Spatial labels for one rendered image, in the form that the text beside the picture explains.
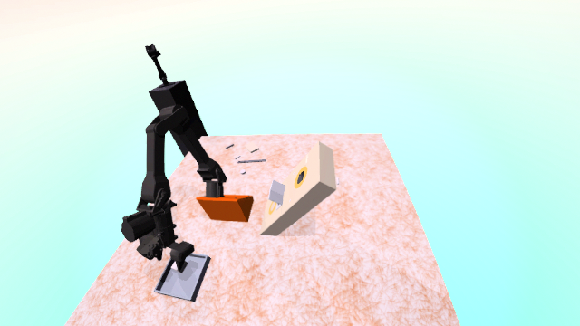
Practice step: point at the pale lilac cylinder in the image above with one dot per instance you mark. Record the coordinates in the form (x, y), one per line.
(174, 267)

